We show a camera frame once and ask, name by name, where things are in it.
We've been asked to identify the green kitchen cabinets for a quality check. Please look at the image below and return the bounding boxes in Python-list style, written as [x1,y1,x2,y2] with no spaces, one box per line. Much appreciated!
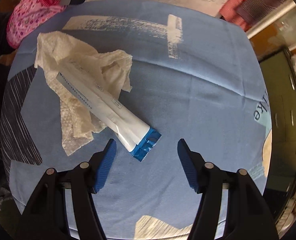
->
[258,52,296,205]

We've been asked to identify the crumpled white paper towel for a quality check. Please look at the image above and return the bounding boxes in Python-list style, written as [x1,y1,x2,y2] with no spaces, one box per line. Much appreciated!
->
[34,31,132,155]

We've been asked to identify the red checkered cloth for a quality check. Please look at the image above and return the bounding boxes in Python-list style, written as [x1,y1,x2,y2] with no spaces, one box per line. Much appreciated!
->
[219,0,292,32]

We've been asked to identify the white blue tube wrapper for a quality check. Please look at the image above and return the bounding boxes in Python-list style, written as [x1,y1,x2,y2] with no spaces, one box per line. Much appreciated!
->
[56,60,161,161]

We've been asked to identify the pink floral sleeve forearm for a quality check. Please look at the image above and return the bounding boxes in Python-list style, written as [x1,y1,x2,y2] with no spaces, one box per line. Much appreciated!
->
[6,0,66,49]

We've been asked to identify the light blue star tablecloth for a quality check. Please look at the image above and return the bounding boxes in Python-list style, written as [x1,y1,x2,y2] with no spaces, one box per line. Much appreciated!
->
[1,0,271,239]

